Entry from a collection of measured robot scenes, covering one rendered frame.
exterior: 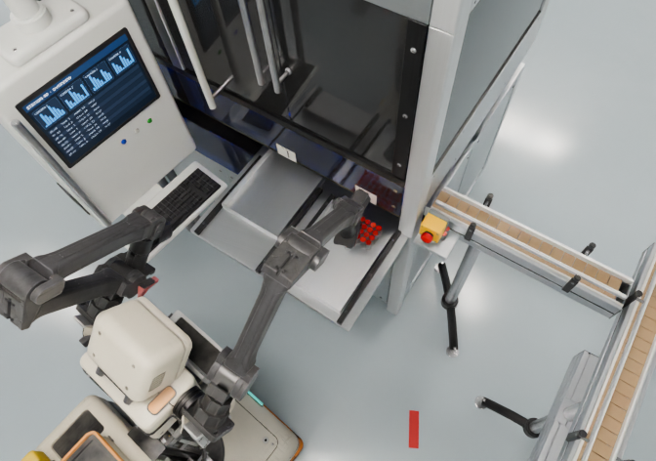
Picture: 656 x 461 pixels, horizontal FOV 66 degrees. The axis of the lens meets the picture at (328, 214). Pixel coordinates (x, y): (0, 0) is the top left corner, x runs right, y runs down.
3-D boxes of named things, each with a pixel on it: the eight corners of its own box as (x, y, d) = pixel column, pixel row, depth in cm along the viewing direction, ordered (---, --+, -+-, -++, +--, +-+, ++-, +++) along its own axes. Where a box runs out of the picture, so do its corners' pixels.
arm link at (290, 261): (261, 248, 104) (302, 274, 102) (290, 225, 116) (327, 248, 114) (202, 384, 125) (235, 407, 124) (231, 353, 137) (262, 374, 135)
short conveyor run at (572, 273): (423, 225, 188) (428, 203, 174) (442, 194, 193) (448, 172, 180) (607, 322, 167) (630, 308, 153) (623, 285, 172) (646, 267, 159)
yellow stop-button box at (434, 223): (428, 218, 176) (430, 207, 169) (446, 228, 173) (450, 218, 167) (417, 234, 173) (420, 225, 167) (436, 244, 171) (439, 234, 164)
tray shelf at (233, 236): (266, 144, 207) (266, 141, 206) (418, 224, 186) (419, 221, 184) (190, 231, 189) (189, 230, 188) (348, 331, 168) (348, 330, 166)
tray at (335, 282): (332, 203, 190) (332, 199, 187) (392, 237, 182) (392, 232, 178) (278, 274, 177) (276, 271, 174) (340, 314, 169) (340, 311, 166)
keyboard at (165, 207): (198, 169, 210) (196, 165, 208) (222, 187, 205) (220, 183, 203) (123, 236, 196) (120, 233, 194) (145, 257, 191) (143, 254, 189)
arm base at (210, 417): (179, 410, 125) (212, 443, 121) (191, 386, 123) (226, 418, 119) (201, 398, 133) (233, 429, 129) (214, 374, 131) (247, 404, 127)
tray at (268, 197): (276, 146, 204) (274, 141, 201) (330, 174, 196) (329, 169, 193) (223, 208, 191) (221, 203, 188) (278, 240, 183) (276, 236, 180)
